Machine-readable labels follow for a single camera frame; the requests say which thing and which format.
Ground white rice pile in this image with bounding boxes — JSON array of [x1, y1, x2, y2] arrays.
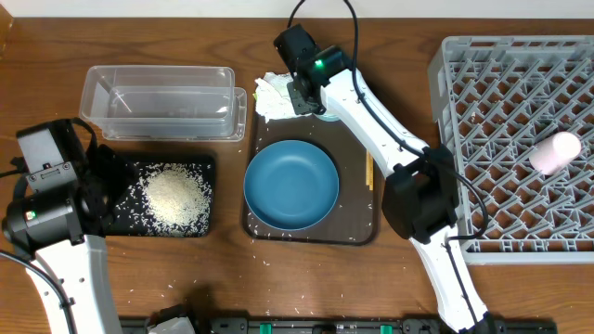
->
[[113, 161, 213, 237]]

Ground dark blue plate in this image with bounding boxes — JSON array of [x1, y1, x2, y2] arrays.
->
[[243, 140, 340, 231]]

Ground pink cup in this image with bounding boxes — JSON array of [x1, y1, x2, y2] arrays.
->
[[529, 132, 582, 175]]

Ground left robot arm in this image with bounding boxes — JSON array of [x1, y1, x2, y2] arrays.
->
[[1, 118, 137, 333]]

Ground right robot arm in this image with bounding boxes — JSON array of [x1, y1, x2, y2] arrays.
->
[[274, 25, 497, 333]]

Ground black waste tray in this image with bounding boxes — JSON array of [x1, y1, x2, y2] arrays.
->
[[104, 152, 217, 238]]

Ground grey dishwasher rack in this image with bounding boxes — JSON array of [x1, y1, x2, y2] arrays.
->
[[428, 36, 593, 264]]

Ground light blue bowl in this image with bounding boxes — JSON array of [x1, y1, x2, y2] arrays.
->
[[316, 112, 340, 122]]

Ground crumpled white paper napkin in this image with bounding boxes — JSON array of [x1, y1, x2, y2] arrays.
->
[[254, 72, 298, 122]]

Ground clear plastic bin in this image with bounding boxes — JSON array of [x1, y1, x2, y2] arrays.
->
[[79, 65, 248, 142]]

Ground dark brown serving tray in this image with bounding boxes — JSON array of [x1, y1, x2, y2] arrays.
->
[[242, 111, 379, 246]]

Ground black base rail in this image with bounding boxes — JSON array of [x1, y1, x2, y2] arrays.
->
[[119, 315, 559, 334]]

